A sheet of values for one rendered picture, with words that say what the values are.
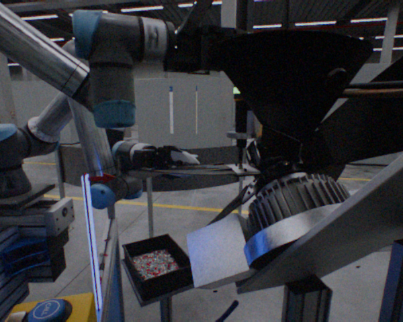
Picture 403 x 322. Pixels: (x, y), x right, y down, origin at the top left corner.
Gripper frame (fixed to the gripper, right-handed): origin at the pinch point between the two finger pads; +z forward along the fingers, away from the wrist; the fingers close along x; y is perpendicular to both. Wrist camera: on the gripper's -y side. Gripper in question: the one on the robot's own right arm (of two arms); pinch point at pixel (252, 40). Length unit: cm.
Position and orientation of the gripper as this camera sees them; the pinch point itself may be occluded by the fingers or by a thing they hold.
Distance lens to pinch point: 62.6
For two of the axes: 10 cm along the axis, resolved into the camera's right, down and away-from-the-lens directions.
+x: 4.0, 2.1, -8.9
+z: 9.1, -1.0, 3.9
